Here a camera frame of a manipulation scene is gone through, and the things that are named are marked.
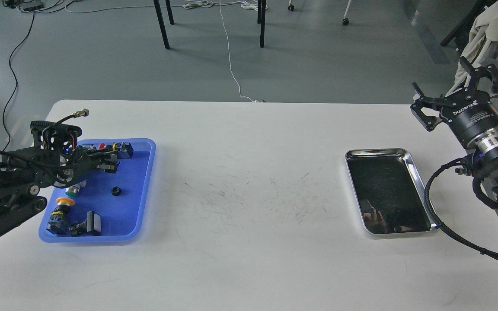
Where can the white caster leg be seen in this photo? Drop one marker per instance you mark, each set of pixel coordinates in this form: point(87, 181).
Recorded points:
point(345, 20)

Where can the black power strip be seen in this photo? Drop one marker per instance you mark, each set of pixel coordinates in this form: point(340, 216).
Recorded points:
point(24, 5)

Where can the black grey switch component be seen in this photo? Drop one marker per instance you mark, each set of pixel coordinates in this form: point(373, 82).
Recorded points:
point(87, 148)

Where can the black table leg left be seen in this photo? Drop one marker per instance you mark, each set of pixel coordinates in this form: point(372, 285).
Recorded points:
point(161, 23)

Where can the yellow push button switch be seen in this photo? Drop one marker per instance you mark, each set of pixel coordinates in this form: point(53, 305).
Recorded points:
point(59, 222)

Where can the small black gear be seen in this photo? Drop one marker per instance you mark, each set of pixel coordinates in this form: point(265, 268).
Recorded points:
point(116, 191)

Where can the black right-side robot arm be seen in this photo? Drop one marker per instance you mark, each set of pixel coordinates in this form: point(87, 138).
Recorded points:
point(482, 163)

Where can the red push button switch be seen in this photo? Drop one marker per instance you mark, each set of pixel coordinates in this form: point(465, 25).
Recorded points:
point(123, 150)

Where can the black switch block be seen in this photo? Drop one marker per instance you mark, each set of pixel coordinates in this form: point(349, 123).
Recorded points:
point(91, 225)

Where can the grey chair with beige cloth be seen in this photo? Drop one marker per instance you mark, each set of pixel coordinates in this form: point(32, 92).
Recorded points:
point(491, 43)

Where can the green push button switch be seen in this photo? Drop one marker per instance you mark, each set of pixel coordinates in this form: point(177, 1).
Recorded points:
point(73, 190)

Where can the black cylindrical left-side gripper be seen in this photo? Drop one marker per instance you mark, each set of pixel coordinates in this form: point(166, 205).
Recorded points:
point(81, 163)

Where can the blue plastic tray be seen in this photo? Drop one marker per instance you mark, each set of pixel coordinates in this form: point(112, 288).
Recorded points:
point(121, 216)

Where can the black cylindrical right-side gripper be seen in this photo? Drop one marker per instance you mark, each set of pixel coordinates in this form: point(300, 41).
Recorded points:
point(476, 119)

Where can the silver metal tray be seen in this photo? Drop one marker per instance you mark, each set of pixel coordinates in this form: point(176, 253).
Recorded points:
point(389, 192)

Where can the black table leg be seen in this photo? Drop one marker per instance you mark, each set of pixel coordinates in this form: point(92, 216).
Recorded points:
point(161, 23)
point(261, 11)

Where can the black table leg right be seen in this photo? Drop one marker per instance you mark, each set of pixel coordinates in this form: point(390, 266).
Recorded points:
point(261, 11)

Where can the black left-side robot arm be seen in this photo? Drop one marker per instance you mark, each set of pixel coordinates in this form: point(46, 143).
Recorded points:
point(56, 159)

